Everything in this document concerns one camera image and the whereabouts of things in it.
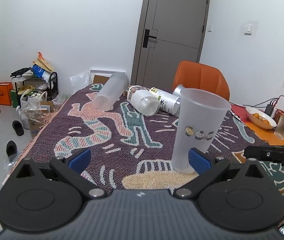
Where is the black door handle lock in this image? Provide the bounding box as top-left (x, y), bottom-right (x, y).
top-left (142, 29), bottom-right (157, 48)

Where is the orange leather chair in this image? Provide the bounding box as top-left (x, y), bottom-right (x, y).
top-left (172, 60), bottom-right (230, 101)

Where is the silver metal can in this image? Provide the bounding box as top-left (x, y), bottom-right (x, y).
top-left (172, 84), bottom-right (185, 98)

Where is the white light switch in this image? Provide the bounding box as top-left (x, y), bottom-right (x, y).
top-left (244, 24), bottom-right (253, 35)

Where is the frosted plastic tumbler lying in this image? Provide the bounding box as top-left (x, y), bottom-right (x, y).
top-left (93, 73), bottom-right (130, 111)

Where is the drinking glass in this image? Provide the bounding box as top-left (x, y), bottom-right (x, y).
top-left (274, 115), bottom-right (284, 140)

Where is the grey door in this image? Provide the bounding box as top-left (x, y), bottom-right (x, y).
top-left (131, 0), bottom-right (210, 91)

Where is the white fruit bowl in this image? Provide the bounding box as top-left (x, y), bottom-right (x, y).
top-left (245, 107), bottom-right (277, 130)

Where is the clear bottle white label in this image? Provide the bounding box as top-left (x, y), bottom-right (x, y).
top-left (127, 86), bottom-right (160, 116)

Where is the frosted cartoon plastic cup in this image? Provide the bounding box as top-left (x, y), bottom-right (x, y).
top-left (171, 88), bottom-right (231, 173)

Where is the black storage rack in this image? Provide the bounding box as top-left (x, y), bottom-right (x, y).
top-left (10, 64), bottom-right (58, 103)

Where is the black slipper near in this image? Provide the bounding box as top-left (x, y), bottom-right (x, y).
top-left (6, 140), bottom-right (17, 157)

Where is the black charger adapter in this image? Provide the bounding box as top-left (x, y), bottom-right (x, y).
top-left (264, 104), bottom-right (276, 118)

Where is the black slipper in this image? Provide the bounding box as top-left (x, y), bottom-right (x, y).
top-left (12, 120), bottom-right (24, 137)
top-left (6, 140), bottom-right (17, 157)

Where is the cardboard box on floor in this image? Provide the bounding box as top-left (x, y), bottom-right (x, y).
top-left (25, 100), bottom-right (54, 138)

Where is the clear bottle yellow label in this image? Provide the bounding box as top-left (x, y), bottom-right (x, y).
top-left (149, 87), bottom-right (181, 117)

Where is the clear plastic bag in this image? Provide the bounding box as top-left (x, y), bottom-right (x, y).
top-left (69, 72), bottom-right (92, 94)

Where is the orange paper shopping bag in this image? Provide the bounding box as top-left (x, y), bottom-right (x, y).
top-left (0, 82), bottom-right (13, 106)

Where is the black slipper far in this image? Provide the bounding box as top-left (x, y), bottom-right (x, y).
top-left (12, 120), bottom-right (24, 137)

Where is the patterned woven table cloth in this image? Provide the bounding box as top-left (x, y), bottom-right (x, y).
top-left (3, 82), bottom-right (284, 201)

